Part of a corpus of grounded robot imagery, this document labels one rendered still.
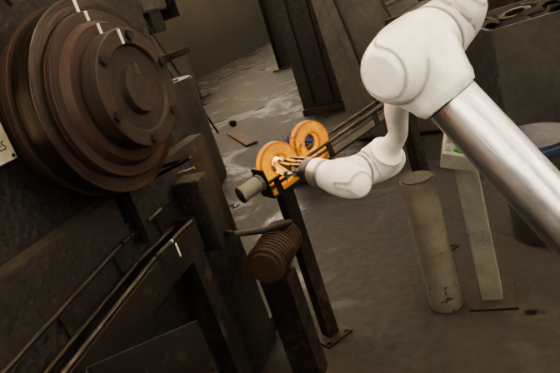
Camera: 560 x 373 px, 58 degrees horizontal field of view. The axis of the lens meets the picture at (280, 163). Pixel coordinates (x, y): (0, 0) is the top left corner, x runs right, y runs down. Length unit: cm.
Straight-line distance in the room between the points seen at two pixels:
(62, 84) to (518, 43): 239
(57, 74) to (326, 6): 293
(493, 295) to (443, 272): 20
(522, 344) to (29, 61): 159
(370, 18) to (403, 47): 287
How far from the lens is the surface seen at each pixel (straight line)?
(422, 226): 181
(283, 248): 160
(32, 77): 114
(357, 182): 140
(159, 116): 129
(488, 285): 199
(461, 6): 105
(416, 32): 92
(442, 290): 195
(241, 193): 165
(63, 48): 120
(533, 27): 303
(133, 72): 123
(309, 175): 152
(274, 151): 170
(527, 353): 182
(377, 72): 91
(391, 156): 149
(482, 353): 183
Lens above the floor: 120
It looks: 17 degrees down
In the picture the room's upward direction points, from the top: 18 degrees counter-clockwise
